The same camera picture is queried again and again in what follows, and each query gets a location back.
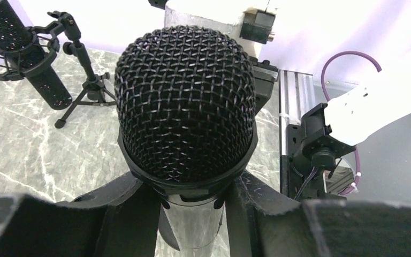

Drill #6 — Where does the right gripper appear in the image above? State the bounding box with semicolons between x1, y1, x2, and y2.
250;57;278;113

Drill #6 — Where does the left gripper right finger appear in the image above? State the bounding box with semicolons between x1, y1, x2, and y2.
225;172;411;256

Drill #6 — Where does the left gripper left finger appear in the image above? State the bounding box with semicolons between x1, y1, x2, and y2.
0;173;161;256

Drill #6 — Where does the black microphone orange tip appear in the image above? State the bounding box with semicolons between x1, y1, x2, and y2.
114;25;257;256

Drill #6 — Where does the black shock mount tripod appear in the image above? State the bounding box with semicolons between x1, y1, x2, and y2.
0;11;116;129

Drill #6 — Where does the black microphone silver grille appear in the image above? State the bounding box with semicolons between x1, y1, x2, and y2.
0;1;73;110

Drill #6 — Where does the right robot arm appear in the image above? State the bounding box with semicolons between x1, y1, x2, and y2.
290;51;411;176

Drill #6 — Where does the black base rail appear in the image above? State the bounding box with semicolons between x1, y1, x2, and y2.
279;122;346;201

